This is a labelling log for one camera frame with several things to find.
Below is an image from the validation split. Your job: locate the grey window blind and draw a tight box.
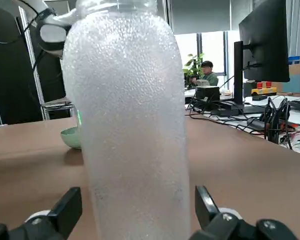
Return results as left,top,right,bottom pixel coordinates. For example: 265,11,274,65
169,0,232,35

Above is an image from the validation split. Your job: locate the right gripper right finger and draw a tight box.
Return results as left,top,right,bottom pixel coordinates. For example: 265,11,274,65
189,185,298,240

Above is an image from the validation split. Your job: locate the black box-shaped computer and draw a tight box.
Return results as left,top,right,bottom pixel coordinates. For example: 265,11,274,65
194,85,221,111

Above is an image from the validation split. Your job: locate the transparent textured plastic bottle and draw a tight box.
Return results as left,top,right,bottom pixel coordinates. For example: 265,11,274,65
61,0,192,240

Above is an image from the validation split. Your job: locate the cable hub with black plugs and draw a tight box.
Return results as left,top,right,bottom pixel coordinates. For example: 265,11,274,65
263,95,294,151

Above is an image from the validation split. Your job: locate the pale green bowl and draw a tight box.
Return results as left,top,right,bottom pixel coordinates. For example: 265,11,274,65
60,126,84,150

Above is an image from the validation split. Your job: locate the black computer monitor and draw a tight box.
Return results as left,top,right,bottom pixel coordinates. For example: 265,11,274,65
238,0,291,83

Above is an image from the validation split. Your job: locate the brown cardboard box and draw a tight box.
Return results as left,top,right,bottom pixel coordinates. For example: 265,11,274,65
282,62,300,95

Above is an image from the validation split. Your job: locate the green potted plant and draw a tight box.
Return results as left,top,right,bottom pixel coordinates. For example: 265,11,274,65
181,52,206,89

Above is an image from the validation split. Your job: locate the aluminium frame post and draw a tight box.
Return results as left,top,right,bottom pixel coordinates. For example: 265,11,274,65
17,6,51,121

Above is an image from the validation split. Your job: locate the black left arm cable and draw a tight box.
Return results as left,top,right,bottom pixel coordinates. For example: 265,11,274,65
0,8,57,73

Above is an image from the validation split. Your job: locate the large black panel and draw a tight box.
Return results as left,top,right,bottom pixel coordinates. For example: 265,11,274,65
0,2,67,126

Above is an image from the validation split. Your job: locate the black monitor stand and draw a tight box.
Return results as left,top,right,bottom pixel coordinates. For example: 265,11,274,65
216,40,265,117

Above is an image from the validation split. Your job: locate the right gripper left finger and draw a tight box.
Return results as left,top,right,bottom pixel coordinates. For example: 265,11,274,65
0,186,83,240

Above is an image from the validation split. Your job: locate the yellow box with red buttons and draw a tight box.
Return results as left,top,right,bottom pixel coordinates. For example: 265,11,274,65
250,81,278,97

